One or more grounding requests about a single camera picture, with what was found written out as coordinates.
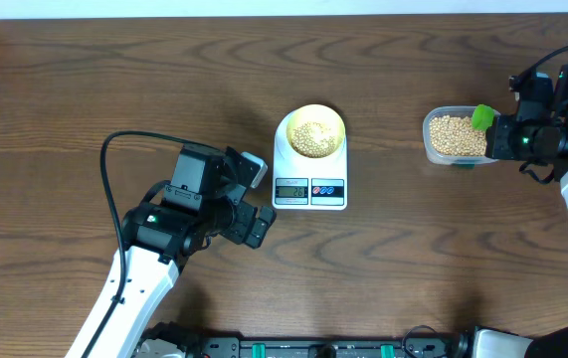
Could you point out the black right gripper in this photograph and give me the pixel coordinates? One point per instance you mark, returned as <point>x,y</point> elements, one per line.
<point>498,147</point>

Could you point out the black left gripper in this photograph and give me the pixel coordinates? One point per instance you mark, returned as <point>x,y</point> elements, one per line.
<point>239,230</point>

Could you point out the green plastic measuring scoop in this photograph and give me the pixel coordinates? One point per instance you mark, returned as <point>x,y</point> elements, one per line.
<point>482,118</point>

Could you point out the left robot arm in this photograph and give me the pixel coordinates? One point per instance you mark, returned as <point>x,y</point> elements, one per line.
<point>156,244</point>

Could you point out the white digital kitchen scale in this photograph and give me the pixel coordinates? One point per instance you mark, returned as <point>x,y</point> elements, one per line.
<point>302,183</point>

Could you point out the soybeans in yellow bowl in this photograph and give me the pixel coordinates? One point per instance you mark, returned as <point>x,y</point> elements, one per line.
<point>314,140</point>

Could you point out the yellow plastic bowl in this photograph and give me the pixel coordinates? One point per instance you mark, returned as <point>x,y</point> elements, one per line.
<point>316,113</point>

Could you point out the pile of dried soybeans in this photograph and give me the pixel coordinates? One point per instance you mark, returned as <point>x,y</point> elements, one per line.
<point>455,136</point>

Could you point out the green tape label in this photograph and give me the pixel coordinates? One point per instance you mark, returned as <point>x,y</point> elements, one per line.
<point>467,166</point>

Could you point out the clear plastic bean container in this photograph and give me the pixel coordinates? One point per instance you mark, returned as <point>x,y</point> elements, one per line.
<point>438,158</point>

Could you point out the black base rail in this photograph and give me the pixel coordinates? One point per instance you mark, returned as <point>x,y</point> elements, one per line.
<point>172,340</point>

